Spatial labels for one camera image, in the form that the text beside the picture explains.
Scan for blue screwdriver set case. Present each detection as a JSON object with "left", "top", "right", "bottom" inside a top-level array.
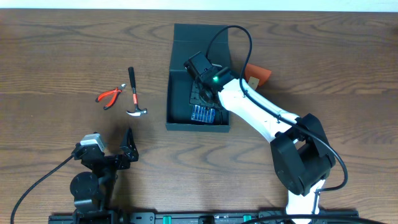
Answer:
[{"left": 191, "top": 105, "right": 216, "bottom": 124}]

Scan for small black claw hammer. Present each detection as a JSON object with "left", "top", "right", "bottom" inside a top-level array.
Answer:
[{"left": 126, "top": 67, "right": 147, "bottom": 117}]

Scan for orange scraper wooden handle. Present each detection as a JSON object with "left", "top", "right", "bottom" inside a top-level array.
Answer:
[{"left": 244, "top": 63, "right": 272, "bottom": 90}]

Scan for red handled pliers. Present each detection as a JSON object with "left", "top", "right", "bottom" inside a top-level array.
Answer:
[{"left": 95, "top": 83, "right": 126, "bottom": 110}]

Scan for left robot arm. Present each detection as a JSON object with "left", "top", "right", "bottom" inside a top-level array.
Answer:
[{"left": 70, "top": 128, "right": 139, "bottom": 215}]

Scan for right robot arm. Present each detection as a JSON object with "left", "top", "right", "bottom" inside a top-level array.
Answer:
[{"left": 185, "top": 65, "right": 336, "bottom": 215}]

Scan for dark green open box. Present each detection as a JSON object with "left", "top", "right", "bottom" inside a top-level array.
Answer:
[{"left": 165, "top": 24, "right": 230, "bottom": 133}]

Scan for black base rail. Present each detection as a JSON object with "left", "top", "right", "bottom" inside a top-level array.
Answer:
[{"left": 48, "top": 210, "right": 360, "bottom": 224}]

